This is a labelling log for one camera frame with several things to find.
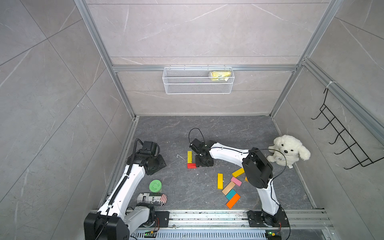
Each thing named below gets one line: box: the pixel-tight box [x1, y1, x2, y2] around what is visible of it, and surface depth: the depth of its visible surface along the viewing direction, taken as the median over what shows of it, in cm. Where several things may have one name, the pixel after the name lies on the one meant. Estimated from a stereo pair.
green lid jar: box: [149, 179, 162, 193], surface depth 81 cm
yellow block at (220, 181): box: [217, 173, 224, 190], surface depth 87 cm
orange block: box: [226, 193, 241, 210], surface depth 80 cm
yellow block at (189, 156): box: [187, 150, 193, 164], surface depth 96 cm
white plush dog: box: [267, 134, 311, 169], surface depth 83 cm
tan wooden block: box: [222, 181, 236, 196], surface depth 84 cm
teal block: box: [225, 189, 237, 201], surface depth 82 cm
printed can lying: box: [137, 192, 168, 207], surface depth 79 cm
